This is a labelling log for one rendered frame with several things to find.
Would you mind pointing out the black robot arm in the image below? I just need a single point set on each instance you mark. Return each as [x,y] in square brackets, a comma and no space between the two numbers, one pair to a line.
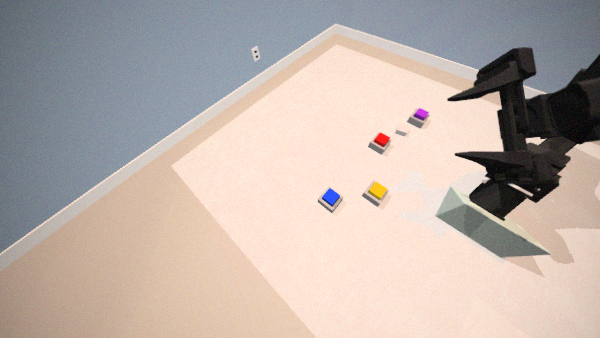
[575,114]

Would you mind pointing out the purple button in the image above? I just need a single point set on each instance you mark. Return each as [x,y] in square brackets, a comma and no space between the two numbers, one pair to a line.
[418,117]

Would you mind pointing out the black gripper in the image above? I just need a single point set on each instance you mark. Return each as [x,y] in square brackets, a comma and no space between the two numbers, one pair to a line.
[518,119]

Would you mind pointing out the red button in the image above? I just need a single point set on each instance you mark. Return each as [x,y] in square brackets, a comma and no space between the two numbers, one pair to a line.
[380,143]

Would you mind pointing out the blue button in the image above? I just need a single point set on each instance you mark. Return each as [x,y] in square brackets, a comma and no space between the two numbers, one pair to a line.
[330,199]

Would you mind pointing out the yellow button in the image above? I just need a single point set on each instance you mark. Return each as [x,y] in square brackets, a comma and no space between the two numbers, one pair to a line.
[375,193]

